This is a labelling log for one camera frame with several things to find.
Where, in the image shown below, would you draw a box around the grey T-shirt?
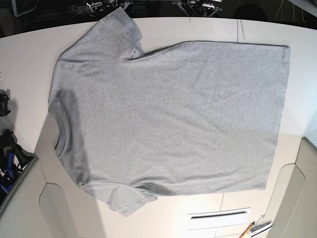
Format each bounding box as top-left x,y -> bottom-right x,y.
48,8 -> 290,216

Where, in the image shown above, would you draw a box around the white table cable slot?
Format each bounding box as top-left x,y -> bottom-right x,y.
188,208 -> 251,230

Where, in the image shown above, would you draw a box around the black device at left edge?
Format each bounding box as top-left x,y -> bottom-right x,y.
0,90 -> 10,117

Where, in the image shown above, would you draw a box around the blue and black clamp stand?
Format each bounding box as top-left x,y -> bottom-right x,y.
0,129 -> 37,203

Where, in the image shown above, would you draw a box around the black robot base mounts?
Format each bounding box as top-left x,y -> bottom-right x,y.
70,0 -> 223,17

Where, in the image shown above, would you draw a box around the wooden handled tool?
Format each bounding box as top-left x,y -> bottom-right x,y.
239,222 -> 255,238

